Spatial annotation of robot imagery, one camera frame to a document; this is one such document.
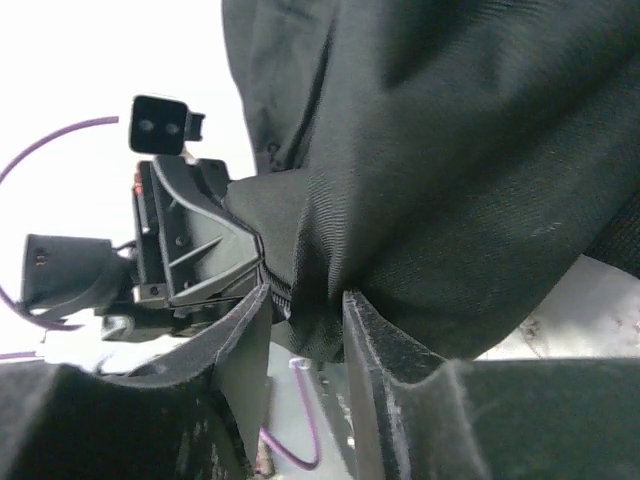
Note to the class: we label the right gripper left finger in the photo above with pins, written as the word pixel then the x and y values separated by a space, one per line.
pixel 194 413

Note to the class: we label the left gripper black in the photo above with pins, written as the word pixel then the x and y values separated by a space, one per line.
pixel 193 260

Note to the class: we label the black student backpack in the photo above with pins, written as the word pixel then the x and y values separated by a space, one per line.
pixel 450 160

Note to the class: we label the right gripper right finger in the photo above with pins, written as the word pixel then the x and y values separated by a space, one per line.
pixel 418 416

